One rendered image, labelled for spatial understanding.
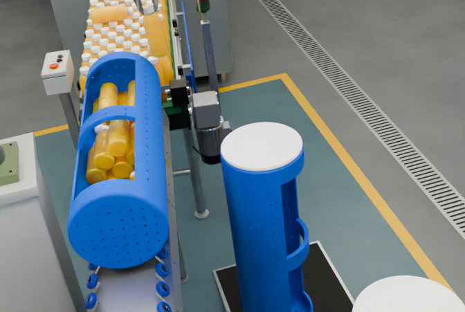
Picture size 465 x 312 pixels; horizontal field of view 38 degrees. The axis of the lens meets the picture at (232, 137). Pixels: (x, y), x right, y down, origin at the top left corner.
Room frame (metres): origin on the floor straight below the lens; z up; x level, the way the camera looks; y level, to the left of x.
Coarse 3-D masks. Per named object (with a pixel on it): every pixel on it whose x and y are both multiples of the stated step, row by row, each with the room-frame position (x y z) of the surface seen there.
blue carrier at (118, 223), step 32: (96, 64) 2.28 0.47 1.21; (128, 64) 2.32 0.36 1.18; (96, 96) 2.31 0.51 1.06; (160, 96) 2.16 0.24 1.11; (160, 128) 1.91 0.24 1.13; (160, 160) 1.71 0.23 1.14; (96, 192) 1.47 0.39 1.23; (128, 192) 1.46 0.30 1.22; (160, 192) 1.54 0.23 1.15; (96, 224) 1.45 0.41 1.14; (128, 224) 1.45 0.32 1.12; (160, 224) 1.46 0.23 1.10; (96, 256) 1.45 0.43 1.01; (128, 256) 1.45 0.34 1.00
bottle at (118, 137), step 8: (112, 120) 1.92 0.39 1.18; (120, 120) 1.91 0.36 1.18; (112, 128) 1.87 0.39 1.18; (120, 128) 1.87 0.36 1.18; (128, 128) 1.90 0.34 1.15; (112, 136) 1.82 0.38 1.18; (120, 136) 1.82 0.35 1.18; (128, 136) 1.85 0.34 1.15; (112, 144) 1.80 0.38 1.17; (120, 144) 1.80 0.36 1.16; (128, 144) 1.80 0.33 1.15; (112, 152) 1.79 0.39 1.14; (120, 152) 1.80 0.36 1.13
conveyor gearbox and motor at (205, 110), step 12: (192, 96) 2.56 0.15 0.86; (204, 96) 2.54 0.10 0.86; (216, 96) 2.54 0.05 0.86; (192, 108) 2.49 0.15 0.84; (204, 108) 2.48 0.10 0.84; (216, 108) 2.48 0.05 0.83; (204, 120) 2.47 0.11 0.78; (216, 120) 2.48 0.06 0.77; (204, 132) 2.49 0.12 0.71; (216, 132) 2.48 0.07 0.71; (228, 132) 2.51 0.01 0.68; (204, 144) 2.49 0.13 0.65; (216, 144) 2.49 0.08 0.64; (204, 156) 2.50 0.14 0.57; (216, 156) 2.48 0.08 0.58
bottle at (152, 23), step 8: (144, 16) 2.31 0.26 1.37; (152, 16) 2.29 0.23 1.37; (144, 24) 2.30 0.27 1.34; (152, 24) 2.28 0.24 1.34; (160, 24) 2.30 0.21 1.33; (152, 32) 2.28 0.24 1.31; (160, 32) 2.29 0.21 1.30; (152, 40) 2.28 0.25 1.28; (160, 40) 2.28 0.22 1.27; (152, 48) 2.29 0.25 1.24; (160, 48) 2.28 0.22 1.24; (168, 48) 2.31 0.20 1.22; (160, 56) 2.28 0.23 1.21
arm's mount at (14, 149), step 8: (8, 144) 1.86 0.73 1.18; (16, 144) 1.86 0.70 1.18; (8, 152) 1.81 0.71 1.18; (16, 152) 1.80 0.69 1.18; (8, 160) 1.76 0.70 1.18; (16, 160) 1.75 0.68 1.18; (0, 168) 1.72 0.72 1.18; (8, 168) 1.71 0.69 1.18; (16, 168) 1.71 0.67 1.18; (0, 176) 1.67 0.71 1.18; (8, 176) 1.68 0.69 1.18; (16, 176) 1.68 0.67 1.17; (0, 184) 1.67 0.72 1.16
